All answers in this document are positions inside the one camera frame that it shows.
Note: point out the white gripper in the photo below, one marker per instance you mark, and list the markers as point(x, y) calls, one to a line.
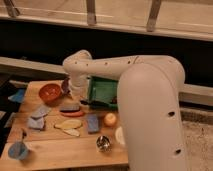
point(78, 87)

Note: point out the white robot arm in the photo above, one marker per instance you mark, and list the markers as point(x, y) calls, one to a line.
point(148, 104)

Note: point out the purple bowl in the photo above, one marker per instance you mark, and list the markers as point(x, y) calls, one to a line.
point(65, 86)

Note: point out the orange bowl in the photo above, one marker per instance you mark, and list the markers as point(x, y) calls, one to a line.
point(50, 92)

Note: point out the green plastic tray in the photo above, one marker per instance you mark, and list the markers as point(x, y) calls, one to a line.
point(103, 90)

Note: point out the grey blue sponge block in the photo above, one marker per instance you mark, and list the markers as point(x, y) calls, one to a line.
point(69, 108)

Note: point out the blue sponge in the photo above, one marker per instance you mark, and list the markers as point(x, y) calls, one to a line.
point(92, 124)

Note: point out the dark red grapes bunch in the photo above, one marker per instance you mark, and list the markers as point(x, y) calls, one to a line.
point(114, 100)

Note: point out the yellow banana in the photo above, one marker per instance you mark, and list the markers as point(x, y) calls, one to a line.
point(69, 124)

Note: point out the orange peach fruit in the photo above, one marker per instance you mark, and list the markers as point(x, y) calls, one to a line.
point(110, 119)

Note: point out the pale banana peel piece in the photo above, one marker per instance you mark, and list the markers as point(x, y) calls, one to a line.
point(72, 132)

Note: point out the blue grey cloth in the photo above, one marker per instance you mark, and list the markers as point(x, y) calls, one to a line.
point(40, 112)

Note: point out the wooden cutting board table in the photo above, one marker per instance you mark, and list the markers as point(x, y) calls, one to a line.
point(53, 149)

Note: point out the white plastic cup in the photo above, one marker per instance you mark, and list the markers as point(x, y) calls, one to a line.
point(119, 136)

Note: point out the light blue cloth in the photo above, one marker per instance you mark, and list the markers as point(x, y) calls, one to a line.
point(37, 124)

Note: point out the blue cloth off table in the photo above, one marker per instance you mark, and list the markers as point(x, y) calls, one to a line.
point(18, 96)

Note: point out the shiny metal cup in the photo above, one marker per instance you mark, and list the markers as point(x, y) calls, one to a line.
point(103, 143)

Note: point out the blue cup with utensil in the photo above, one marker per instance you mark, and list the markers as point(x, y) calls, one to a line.
point(18, 150)

